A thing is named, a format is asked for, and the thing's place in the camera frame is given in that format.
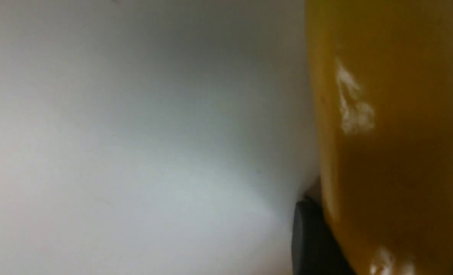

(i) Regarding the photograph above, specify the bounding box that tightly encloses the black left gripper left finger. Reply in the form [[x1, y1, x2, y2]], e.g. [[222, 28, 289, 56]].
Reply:
[[292, 197, 354, 275]]

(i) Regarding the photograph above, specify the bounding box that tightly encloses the yellow banana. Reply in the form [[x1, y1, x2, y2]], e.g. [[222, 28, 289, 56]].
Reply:
[[305, 0, 453, 275]]

